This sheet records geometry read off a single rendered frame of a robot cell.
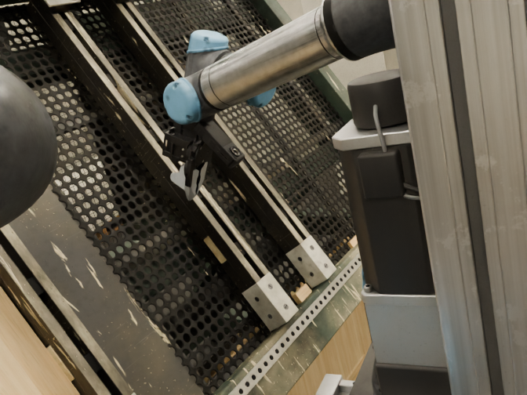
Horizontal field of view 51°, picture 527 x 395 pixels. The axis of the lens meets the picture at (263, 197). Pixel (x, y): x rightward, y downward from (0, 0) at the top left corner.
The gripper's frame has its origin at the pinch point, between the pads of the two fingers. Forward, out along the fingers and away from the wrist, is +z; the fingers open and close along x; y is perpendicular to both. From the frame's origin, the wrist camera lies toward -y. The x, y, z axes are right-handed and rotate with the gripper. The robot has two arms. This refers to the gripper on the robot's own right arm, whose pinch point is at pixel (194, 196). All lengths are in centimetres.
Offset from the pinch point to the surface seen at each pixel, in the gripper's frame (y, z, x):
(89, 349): 0.9, 21.4, 31.5
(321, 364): -33, 76, -51
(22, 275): 17.2, 11.3, 31.9
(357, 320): -38, 75, -80
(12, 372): 9.7, 24.1, 41.7
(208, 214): 2.6, 12.9, -14.8
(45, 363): 7.0, 24.6, 36.4
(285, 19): 31, -18, -115
